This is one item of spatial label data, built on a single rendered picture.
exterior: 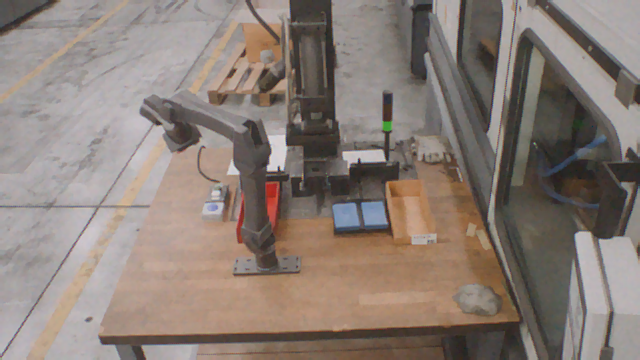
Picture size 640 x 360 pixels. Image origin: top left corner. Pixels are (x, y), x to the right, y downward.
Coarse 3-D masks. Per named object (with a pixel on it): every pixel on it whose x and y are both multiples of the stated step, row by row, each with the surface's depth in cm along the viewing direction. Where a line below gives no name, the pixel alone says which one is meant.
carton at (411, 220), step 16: (400, 192) 186; (416, 192) 186; (400, 208) 182; (416, 208) 182; (400, 224) 175; (416, 224) 174; (432, 224) 165; (400, 240) 166; (416, 240) 166; (432, 240) 166
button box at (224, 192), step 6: (198, 150) 221; (198, 156) 216; (198, 162) 212; (198, 168) 209; (204, 174) 205; (216, 180) 200; (210, 186) 194; (222, 186) 193; (228, 186) 194; (210, 192) 191; (222, 192) 190; (228, 192) 193; (210, 198) 187; (216, 198) 187; (222, 198) 187
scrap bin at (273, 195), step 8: (272, 184) 188; (272, 192) 190; (272, 200) 189; (240, 208) 177; (272, 208) 185; (240, 216) 175; (272, 216) 181; (240, 224) 174; (272, 224) 178; (240, 232) 173; (240, 240) 170
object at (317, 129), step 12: (312, 120) 178; (324, 120) 177; (336, 120) 186; (288, 132) 180; (300, 132) 180; (312, 132) 176; (324, 132) 178; (336, 132) 179; (288, 144) 179; (300, 144) 179; (312, 144) 179; (324, 144) 179
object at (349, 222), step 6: (342, 204) 182; (348, 204) 182; (354, 204) 182; (336, 210) 180; (342, 210) 179; (348, 210) 179; (354, 210) 179; (336, 216) 177; (342, 216) 177; (348, 216) 176; (354, 216) 176; (336, 222) 174; (342, 222) 174; (348, 222) 174; (354, 222) 174; (342, 228) 169; (348, 228) 170; (354, 228) 170
